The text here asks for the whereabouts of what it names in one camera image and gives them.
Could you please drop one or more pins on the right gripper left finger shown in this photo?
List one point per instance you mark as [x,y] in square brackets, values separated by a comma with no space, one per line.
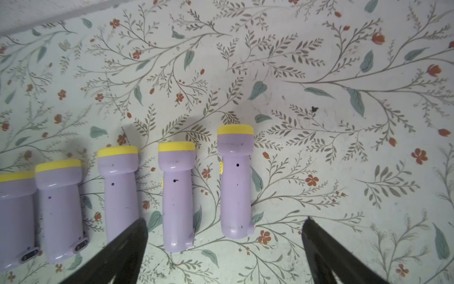
[119,262]

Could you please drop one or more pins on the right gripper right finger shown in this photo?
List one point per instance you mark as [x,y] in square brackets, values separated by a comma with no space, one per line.
[328,260]

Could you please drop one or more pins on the purple flashlight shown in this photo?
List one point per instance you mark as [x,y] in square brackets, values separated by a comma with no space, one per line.
[118,166]
[17,219]
[236,145]
[57,183]
[176,160]

